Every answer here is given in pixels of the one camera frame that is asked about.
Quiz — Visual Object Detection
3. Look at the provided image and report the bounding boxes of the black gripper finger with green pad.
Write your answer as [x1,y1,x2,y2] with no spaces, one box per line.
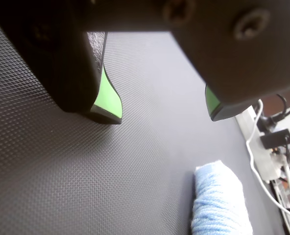
[0,0,123,125]
[164,0,290,122]

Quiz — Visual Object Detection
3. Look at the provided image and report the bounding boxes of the light blue yarn block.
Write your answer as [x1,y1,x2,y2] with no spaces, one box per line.
[191,159,255,235]

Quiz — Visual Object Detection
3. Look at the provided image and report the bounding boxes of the large dark grey textured mat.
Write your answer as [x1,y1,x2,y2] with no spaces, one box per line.
[0,12,287,235]

